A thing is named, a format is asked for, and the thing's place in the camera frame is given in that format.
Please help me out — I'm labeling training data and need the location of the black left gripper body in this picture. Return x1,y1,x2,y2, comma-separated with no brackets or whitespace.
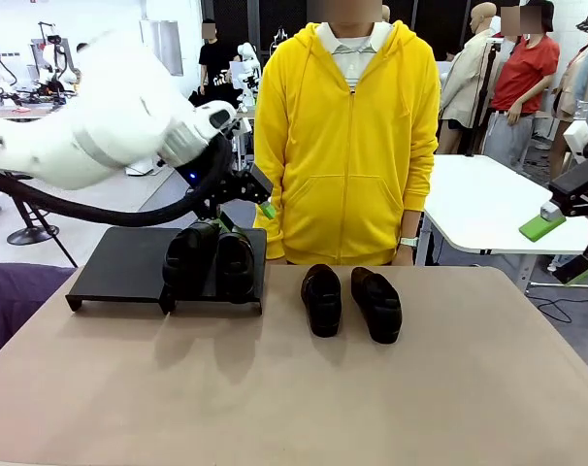
180,167,256,217

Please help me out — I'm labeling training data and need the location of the black pointed leather shoe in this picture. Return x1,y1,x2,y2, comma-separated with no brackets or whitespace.
162,219,218,295
215,231,256,305

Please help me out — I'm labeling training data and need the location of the black leather loafer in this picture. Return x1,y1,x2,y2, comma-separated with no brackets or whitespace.
301,263,343,339
350,266,404,345

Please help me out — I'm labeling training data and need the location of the person's left forearm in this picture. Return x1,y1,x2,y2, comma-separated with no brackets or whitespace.
396,159,440,242

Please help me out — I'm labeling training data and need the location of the black metal shoe stand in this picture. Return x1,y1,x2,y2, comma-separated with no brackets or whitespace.
64,226,268,316

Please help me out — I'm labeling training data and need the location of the white side table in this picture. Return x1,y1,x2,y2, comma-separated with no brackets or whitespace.
419,153,588,305

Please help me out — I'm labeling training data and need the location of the figure in red shirt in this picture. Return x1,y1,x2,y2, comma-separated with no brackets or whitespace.
485,0,562,171

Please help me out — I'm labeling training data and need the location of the person in yellow hoodie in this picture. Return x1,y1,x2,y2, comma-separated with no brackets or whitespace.
253,4,441,267

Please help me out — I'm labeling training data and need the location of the black tripod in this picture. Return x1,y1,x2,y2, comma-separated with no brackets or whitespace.
10,193,80,268
466,41,502,156

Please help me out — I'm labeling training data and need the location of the white humanoid robot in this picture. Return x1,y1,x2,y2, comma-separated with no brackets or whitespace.
236,42,261,108

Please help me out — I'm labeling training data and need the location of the person in black shirt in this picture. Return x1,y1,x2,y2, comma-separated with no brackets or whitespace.
198,18,235,96

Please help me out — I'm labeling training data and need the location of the mannequin in beige coat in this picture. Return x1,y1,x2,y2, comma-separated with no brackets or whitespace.
439,2,499,154

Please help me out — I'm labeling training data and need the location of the black round stool base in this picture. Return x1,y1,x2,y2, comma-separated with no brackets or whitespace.
6,225,61,247

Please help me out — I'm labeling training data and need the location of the purple quilted fabric cover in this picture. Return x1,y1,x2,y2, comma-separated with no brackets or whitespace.
0,264,77,368

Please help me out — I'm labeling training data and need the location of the red and white robot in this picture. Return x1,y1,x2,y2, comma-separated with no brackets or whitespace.
29,21,82,96

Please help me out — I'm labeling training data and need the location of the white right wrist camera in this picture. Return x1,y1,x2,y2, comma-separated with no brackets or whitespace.
563,119,588,157

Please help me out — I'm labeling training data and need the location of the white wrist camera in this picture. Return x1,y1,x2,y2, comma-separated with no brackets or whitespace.
196,100,240,135
563,119,588,157

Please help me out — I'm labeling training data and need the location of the black floor cable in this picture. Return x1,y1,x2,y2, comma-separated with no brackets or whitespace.
536,299,572,325

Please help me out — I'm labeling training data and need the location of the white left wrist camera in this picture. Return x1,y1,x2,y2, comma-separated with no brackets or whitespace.
196,100,240,135

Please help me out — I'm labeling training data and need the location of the black corrugated cable hose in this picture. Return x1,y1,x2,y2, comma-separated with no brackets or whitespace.
0,135,230,228

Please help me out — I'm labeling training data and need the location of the grey wall cabinet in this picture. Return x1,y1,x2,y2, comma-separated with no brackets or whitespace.
139,19,184,77

